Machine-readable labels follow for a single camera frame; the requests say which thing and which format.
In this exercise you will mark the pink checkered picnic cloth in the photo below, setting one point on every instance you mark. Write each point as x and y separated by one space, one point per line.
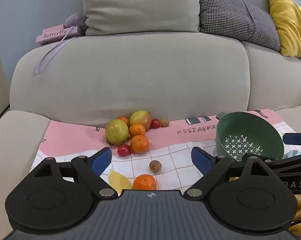
171 146

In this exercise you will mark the beige sofa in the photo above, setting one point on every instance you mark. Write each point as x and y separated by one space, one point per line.
94 79

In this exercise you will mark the orange mandarin hidden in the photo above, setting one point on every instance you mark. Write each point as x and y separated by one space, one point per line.
124 119

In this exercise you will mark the grey back cushion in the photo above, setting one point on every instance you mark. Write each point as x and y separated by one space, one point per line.
108 17

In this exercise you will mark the red cherry tomato front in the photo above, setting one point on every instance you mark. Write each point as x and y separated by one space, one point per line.
124 150

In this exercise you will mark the brown longan back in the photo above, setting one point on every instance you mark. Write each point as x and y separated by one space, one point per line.
164 122

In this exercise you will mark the houndstooth pillow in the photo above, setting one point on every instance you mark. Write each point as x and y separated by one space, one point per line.
239 20

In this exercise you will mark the yellow pillow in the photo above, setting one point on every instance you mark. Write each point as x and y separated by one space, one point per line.
286 15

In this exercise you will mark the orange mandarin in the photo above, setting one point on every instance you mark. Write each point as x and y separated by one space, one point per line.
145 182
139 144
137 129

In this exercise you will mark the red cherry tomato back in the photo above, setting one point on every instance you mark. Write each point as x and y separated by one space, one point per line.
155 123

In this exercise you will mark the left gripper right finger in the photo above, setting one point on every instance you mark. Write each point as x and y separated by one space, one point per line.
213 170

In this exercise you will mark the purple plush toy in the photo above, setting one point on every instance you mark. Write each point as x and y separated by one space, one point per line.
77 20

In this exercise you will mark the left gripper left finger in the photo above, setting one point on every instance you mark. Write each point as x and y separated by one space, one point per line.
87 171

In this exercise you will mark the green colander bowl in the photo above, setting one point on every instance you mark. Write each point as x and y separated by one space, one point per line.
241 133

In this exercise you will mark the red cherry tomato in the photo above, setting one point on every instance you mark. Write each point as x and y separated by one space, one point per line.
124 150
155 123

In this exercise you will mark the teal striped towel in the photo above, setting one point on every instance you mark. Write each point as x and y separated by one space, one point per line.
291 153

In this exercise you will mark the brown longan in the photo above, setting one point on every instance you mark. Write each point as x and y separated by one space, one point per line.
155 166
164 122

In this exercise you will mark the pink butterfly box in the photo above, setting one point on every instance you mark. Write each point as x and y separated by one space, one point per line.
57 33

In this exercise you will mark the brown longan front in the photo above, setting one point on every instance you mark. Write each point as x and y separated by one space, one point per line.
155 166

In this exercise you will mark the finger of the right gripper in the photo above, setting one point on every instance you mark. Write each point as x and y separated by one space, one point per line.
296 160
292 138

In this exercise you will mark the orange mandarin front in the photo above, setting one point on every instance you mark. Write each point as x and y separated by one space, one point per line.
145 182

